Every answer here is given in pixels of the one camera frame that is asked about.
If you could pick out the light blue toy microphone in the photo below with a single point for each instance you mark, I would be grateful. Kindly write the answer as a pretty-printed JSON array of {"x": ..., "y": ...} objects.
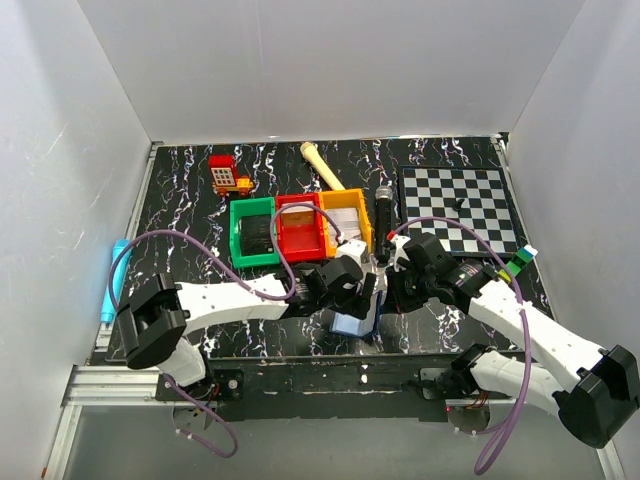
[{"x": 108, "y": 310}]

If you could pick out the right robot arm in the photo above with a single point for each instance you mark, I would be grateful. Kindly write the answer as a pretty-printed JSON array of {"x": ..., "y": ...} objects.
[{"x": 593, "y": 391}]

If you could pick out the orange cards in red bin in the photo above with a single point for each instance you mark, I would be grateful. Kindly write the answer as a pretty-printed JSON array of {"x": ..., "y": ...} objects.
[{"x": 298, "y": 217}]

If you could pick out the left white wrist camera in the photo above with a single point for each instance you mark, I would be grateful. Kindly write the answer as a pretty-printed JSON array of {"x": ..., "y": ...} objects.
[{"x": 355, "y": 249}]

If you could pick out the yellow plastic bin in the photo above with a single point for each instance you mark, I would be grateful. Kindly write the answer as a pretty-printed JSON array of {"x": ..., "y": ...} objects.
[{"x": 349, "y": 198}]

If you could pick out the black chess piece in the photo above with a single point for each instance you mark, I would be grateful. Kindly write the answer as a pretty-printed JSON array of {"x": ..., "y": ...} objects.
[{"x": 458, "y": 205}]

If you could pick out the black white chessboard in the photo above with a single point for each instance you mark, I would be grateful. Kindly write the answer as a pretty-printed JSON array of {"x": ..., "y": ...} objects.
[{"x": 427, "y": 195}]

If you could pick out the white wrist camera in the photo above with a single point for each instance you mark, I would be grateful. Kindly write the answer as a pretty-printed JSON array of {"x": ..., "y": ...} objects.
[
  {"x": 355, "y": 249},
  {"x": 400, "y": 258}
]

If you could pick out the red plastic bin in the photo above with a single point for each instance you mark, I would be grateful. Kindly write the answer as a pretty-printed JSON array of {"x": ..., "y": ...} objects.
[{"x": 302, "y": 244}]

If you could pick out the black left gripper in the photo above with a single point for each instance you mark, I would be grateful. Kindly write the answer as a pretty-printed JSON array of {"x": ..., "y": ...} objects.
[{"x": 364, "y": 298}]

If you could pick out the green plastic bin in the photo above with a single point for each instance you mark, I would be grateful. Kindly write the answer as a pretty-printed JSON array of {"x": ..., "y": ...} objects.
[{"x": 248, "y": 207}]

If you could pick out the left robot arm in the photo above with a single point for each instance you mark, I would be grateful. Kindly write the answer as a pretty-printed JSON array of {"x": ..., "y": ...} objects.
[{"x": 155, "y": 322}]

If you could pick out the yellow green brick stack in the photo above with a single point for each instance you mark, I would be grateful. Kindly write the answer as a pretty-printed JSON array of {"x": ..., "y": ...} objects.
[{"x": 522, "y": 258}]

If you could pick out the white cards in yellow bin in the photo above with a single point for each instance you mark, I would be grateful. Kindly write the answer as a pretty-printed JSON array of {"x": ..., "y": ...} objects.
[{"x": 347, "y": 219}]

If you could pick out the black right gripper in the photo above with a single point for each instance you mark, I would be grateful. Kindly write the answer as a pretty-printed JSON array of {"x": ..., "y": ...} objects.
[{"x": 396, "y": 293}]

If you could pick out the navy blue card holder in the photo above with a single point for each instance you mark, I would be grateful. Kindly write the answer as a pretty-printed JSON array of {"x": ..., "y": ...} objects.
[{"x": 349, "y": 325}]

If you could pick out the black microphone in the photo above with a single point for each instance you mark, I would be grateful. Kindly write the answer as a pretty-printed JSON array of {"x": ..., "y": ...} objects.
[{"x": 382, "y": 222}]

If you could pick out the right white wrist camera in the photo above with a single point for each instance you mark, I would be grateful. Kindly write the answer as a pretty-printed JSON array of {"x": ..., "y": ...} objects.
[{"x": 400, "y": 258}]

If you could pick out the black object in green bin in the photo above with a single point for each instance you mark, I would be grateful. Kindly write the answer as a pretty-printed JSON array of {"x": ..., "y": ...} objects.
[{"x": 254, "y": 235}]

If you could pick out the beige wooden microphone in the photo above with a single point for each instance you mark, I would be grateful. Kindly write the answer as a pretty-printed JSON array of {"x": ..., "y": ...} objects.
[{"x": 311, "y": 154}]

